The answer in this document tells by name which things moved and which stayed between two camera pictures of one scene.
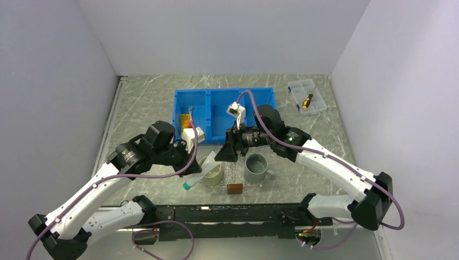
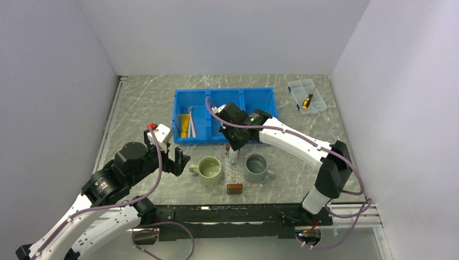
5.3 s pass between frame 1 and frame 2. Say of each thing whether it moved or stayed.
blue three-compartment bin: stayed
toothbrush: stayed
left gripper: moved
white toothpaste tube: moved
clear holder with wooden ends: stayed
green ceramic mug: stayed
